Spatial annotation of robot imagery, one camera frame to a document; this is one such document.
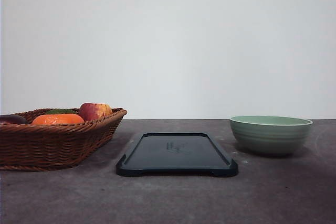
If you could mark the light green bowl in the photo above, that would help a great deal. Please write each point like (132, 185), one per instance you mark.
(270, 134)

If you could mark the brown wicker basket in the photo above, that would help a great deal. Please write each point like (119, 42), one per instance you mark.
(55, 138)

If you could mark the dark rectangular tray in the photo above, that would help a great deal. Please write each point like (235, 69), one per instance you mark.
(175, 153)

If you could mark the red yellow apple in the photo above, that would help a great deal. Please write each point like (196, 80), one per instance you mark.
(92, 111)

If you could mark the orange tangerine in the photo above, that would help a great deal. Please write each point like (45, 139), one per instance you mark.
(60, 118)

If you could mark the dark green avocado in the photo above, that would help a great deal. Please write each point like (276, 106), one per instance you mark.
(60, 111)

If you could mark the dark purple eggplant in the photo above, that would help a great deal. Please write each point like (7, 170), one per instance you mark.
(12, 119)

